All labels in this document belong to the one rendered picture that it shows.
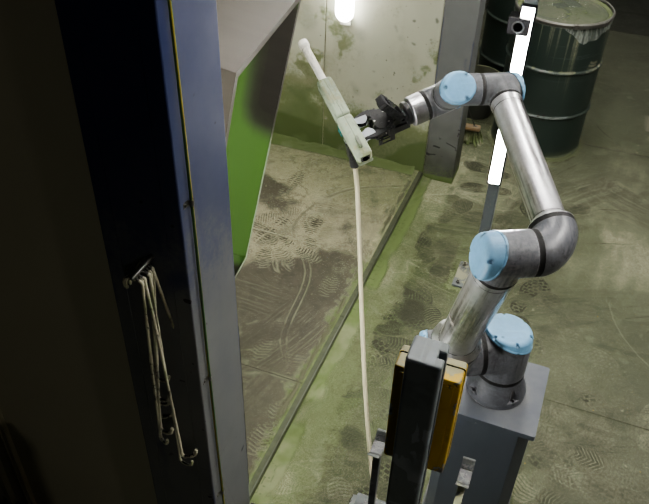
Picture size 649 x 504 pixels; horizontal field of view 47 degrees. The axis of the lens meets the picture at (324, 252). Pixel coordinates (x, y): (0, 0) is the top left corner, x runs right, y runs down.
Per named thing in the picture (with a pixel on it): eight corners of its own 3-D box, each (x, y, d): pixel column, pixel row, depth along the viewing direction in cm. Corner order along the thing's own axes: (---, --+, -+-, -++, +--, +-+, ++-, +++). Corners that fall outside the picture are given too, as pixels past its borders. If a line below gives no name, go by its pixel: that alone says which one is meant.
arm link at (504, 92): (599, 255, 173) (521, 60, 212) (547, 258, 171) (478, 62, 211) (582, 283, 182) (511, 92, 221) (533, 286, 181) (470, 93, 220)
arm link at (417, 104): (429, 108, 217) (414, 84, 221) (414, 114, 217) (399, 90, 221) (429, 126, 225) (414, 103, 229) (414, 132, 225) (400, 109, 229)
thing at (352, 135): (377, 191, 228) (372, 147, 208) (363, 197, 227) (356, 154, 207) (317, 80, 251) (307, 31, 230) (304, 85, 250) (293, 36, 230)
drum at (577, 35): (487, 112, 519) (511, -16, 462) (573, 119, 514) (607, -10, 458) (492, 157, 474) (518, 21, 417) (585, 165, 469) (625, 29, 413)
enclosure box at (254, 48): (101, 326, 278) (111, 29, 198) (170, 230, 322) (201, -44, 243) (189, 359, 276) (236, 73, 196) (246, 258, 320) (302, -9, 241)
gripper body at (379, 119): (377, 147, 224) (414, 131, 226) (376, 130, 217) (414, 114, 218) (366, 128, 228) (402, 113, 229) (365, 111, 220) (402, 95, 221)
